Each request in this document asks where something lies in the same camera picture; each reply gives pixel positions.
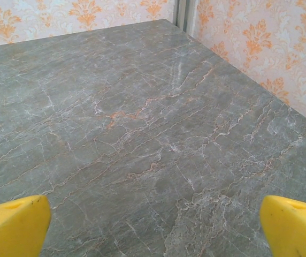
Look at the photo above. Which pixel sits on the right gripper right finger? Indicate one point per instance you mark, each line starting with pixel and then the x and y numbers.
pixel 294 230

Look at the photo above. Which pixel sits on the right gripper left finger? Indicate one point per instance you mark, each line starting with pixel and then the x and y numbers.
pixel 14 227

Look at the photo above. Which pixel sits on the aluminium frame post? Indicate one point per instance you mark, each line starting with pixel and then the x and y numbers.
pixel 185 16

